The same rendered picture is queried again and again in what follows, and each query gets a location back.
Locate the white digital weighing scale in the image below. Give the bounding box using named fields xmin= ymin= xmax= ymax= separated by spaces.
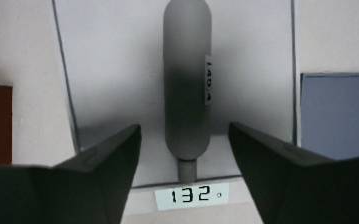
xmin=47 ymin=0 xmax=301 ymax=215

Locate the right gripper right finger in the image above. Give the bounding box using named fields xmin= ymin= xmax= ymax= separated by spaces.
xmin=228 ymin=122 xmax=359 ymax=224

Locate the dark grey co2 cylinder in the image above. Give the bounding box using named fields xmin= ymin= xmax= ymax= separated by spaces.
xmin=163 ymin=0 xmax=213 ymax=184

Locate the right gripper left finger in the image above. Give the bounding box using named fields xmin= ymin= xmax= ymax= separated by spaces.
xmin=0 ymin=124 xmax=142 ymax=224

